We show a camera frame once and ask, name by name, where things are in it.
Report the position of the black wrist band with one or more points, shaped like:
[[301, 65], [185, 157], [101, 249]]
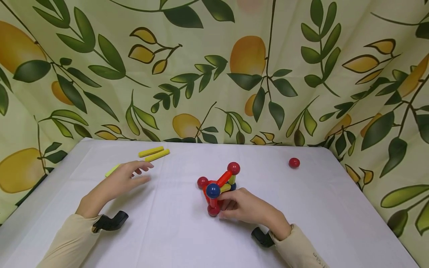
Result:
[[110, 222], [262, 237]]

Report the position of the person's left thumb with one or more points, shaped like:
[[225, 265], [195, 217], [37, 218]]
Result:
[[140, 180]]

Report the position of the person's right hand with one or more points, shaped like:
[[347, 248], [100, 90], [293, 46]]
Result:
[[251, 210]]

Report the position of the person's left hand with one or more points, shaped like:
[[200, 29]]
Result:
[[112, 186]]

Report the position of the red magnetic stick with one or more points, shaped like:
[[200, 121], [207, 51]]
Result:
[[224, 179], [206, 195], [213, 202]]

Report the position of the red magnetic ball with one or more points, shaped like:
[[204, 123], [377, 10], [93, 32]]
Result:
[[294, 162], [233, 168], [202, 182], [212, 211]]

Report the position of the person's right forearm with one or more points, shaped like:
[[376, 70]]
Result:
[[298, 251]]

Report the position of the person's left forearm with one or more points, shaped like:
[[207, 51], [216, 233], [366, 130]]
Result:
[[68, 242]]

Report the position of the lime yellow magnetic stick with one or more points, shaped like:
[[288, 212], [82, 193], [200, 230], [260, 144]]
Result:
[[111, 171]]

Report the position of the blue magnetic ball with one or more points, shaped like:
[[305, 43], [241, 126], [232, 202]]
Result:
[[233, 186], [212, 190]]

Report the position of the person's right fingers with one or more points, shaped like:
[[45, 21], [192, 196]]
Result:
[[228, 208]]

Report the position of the person's right thumb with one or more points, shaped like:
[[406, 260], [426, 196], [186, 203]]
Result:
[[236, 192]]

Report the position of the person's left fingers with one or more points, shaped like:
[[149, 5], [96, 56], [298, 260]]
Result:
[[139, 166]]

